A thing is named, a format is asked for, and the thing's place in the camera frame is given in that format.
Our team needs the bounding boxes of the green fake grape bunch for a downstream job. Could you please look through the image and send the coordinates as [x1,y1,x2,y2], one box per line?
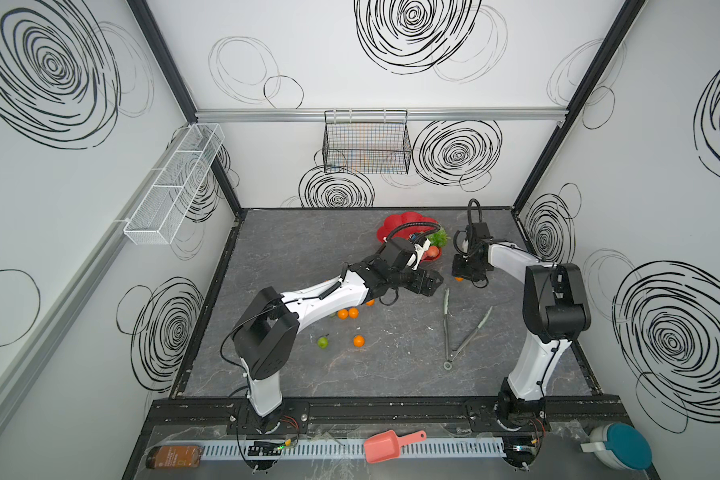
[427,228,450,249]

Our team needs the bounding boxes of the red flower-shaped fruit bowl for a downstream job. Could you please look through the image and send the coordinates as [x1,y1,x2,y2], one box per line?
[376,211,441,253]

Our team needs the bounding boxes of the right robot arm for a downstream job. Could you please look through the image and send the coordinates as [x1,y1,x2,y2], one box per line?
[452,221,592,431]

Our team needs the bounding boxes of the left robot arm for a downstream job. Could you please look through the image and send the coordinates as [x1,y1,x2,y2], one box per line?
[229,233,443,423]

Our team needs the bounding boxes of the metal kitchen tongs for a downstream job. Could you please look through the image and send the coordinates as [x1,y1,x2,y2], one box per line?
[442,287,494,372]

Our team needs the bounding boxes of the pink plastic scoop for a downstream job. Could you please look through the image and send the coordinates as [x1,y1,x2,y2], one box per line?
[363,430,427,464]

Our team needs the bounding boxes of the teal and white container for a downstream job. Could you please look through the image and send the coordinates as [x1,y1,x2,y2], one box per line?
[580,423,653,471]

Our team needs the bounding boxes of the brown bottle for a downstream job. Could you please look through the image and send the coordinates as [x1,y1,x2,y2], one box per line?
[144,445,203,470]

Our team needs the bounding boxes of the black wire basket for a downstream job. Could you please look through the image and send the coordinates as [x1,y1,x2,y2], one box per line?
[321,109,413,175]

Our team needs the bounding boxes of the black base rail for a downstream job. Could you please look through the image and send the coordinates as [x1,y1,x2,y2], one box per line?
[145,395,628,434]

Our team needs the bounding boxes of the white slotted cable duct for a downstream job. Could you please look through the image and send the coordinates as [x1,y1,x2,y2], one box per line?
[200,436,508,462]

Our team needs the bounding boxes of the white wire shelf basket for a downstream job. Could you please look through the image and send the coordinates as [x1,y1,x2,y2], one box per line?
[123,123,225,246]

